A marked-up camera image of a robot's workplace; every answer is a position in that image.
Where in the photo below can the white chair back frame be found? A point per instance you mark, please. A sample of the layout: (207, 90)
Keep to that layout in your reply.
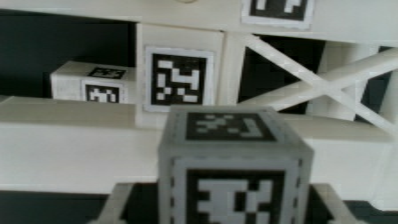
(74, 149)

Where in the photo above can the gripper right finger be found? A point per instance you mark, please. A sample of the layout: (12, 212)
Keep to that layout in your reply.
(328, 210)

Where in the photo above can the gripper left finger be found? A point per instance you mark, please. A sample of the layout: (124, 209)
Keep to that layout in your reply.
(131, 205)

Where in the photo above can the white chair leg cube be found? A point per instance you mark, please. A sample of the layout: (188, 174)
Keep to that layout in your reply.
(234, 167)
(94, 82)

